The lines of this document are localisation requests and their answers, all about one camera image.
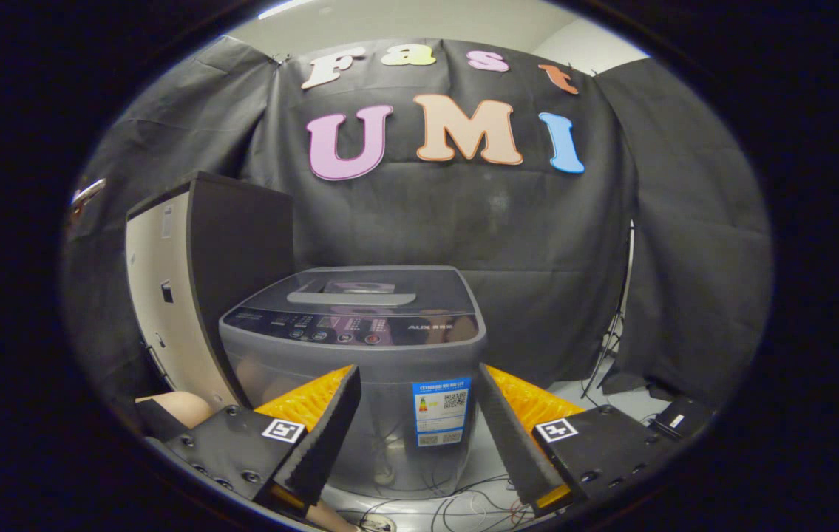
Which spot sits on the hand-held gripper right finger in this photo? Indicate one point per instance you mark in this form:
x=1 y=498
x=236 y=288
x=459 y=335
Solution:
x=511 y=443

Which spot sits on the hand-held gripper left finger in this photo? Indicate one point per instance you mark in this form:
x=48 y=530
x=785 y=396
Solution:
x=324 y=443

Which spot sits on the grey washing machine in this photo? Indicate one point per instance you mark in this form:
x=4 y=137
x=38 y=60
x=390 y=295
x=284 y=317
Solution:
x=389 y=369

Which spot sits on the black box with white label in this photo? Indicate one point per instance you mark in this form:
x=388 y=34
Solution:
x=685 y=420

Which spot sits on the beige and black cabinet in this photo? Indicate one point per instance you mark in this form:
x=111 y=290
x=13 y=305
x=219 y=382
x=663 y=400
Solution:
x=242 y=244

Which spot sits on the ceiling light panel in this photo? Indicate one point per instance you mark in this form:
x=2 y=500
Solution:
x=282 y=7

